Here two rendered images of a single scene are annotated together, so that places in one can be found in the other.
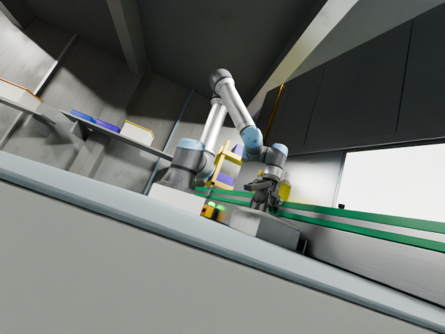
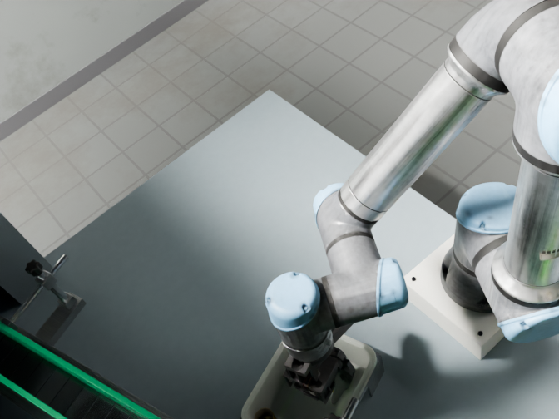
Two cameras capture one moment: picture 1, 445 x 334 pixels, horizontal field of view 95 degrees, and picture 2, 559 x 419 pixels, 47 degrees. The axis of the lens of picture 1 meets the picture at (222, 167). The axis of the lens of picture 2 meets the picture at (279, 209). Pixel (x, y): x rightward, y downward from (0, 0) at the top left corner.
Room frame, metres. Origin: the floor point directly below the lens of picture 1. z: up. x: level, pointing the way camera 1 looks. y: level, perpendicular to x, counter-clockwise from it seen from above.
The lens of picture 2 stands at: (1.29, -0.31, 1.90)
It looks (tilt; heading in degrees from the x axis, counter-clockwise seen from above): 52 degrees down; 165
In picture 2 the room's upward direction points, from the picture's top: 20 degrees counter-clockwise
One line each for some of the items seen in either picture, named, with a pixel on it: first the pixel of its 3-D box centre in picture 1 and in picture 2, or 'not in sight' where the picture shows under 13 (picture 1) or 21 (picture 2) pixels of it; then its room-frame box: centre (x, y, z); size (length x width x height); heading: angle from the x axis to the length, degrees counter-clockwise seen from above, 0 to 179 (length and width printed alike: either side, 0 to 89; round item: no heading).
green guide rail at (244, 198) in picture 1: (195, 191); not in sight; (1.79, 0.15, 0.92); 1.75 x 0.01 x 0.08; 28
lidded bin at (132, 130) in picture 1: (137, 136); not in sight; (3.39, 1.55, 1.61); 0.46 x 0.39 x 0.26; 99
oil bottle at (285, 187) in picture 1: (281, 198); not in sight; (1.10, -0.36, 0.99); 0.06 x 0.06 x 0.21; 27
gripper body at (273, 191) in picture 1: (268, 191); (314, 360); (0.86, -0.22, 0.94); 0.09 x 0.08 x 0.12; 119
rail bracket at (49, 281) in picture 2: not in sight; (52, 303); (0.42, -0.58, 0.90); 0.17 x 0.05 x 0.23; 118
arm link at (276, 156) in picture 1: (276, 157); (299, 310); (0.85, -0.21, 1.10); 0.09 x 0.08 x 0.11; 70
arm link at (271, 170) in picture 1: (271, 173); (308, 335); (0.85, -0.21, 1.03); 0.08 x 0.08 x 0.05
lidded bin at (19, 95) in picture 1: (15, 96); not in sight; (3.12, 3.42, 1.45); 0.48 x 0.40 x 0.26; 99
